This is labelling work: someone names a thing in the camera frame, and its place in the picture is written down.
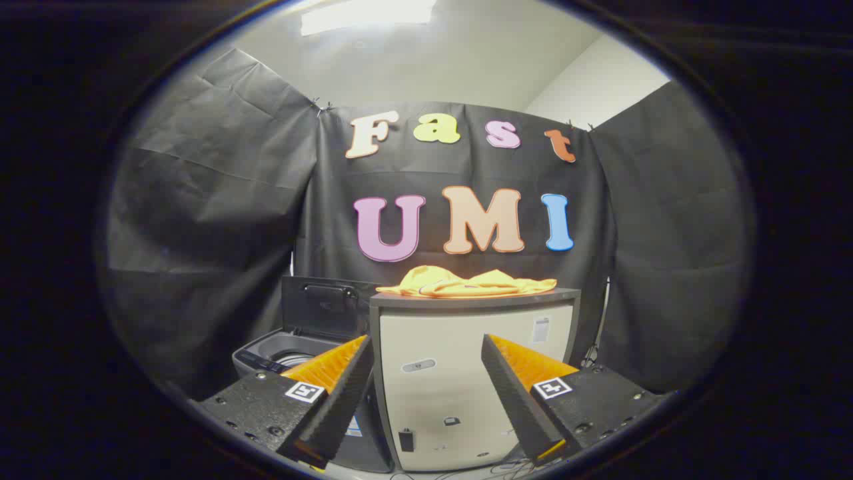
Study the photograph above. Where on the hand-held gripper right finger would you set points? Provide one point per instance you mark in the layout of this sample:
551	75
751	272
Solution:
513	400

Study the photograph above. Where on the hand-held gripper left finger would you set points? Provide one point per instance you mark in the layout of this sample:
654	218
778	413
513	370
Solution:
346	400

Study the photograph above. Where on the dark grey washing machine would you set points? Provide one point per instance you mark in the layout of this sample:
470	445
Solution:
276	348

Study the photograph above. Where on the yellow garment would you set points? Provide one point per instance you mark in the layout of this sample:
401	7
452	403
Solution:
460	283

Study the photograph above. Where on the grey and cream cabinet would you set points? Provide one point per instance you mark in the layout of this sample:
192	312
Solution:
453	333

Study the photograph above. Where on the black backdrop cloth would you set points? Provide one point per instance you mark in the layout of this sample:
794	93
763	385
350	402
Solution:
213	233

